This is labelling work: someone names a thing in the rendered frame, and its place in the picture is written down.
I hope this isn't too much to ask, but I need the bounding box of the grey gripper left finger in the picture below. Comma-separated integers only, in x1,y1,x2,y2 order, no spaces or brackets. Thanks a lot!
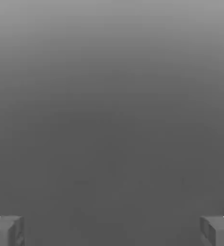
0,215,25,246

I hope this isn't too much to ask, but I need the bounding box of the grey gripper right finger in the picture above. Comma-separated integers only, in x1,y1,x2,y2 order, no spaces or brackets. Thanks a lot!
199,215,224,246

